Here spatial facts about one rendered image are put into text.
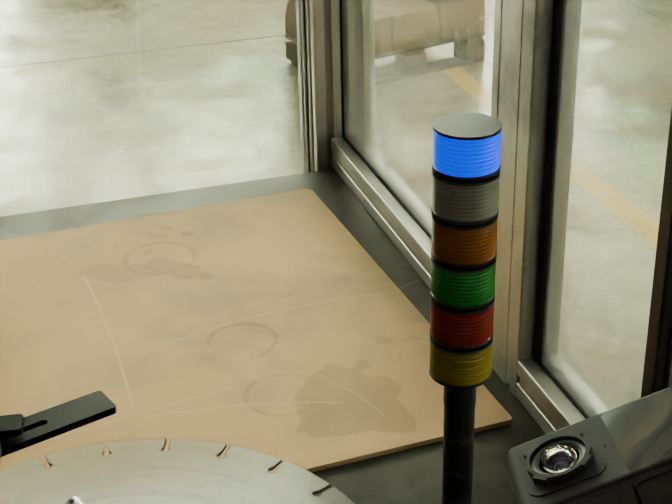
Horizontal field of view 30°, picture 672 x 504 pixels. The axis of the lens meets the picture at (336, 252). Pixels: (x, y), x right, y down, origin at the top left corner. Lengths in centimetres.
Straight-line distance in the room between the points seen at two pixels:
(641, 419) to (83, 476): 46
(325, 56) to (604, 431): 131
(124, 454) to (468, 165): 30
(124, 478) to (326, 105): 101
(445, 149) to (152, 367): 61
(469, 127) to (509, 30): 36
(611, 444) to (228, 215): 121
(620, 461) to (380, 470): 72
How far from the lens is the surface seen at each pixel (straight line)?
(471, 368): 89
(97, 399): 99
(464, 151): 81
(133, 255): 157
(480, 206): 83
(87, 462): 87
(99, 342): 140
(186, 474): 85
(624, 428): 49
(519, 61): 116
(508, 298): 126
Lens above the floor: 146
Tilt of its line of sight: 27 degrees down
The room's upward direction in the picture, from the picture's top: 1 degrees counter-clockwise
